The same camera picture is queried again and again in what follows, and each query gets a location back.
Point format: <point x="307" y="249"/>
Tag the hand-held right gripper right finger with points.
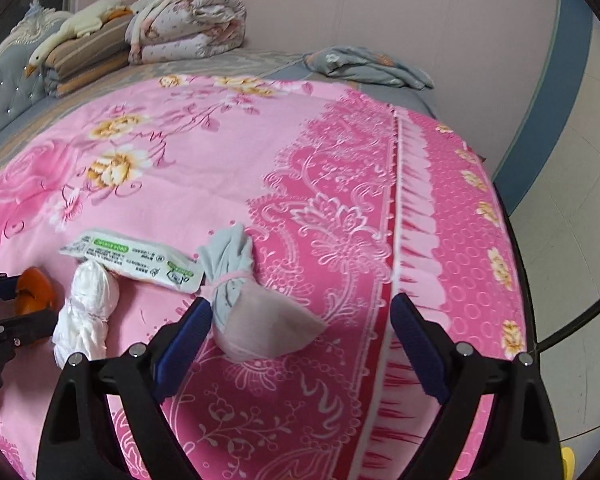
<point x="420" y="345"/>

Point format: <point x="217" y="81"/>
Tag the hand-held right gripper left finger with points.
<point x="185" y="345"/>

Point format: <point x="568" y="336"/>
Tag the orange peel piece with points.
<point x="35" y="290"/>

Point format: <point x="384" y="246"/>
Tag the grey sock bundle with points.
<point x="230" y="260"/>

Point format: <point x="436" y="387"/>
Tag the white sock bundle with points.
<point x="87" y="300"/>

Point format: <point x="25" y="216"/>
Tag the white wet wipe packet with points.
<point x="130" y="257"/>

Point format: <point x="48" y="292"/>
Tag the yellow plastic item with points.
<point x="568" y="465"/>

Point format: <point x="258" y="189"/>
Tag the grey tufted headboard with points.
<point x="5" y="85"/>

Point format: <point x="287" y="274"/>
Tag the pink floral blanket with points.
<point x="330" y="160"/>

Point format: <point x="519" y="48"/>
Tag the striped folded blanket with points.
<point x="80" y="60"/>

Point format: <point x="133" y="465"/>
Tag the white goose plush toy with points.
<point x="80" y="22"/>

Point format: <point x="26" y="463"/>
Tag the grey folded cloth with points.
<point x="360" y="65"/>

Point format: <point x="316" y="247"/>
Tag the floral folded quilt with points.
<point x="190" y="25"/>

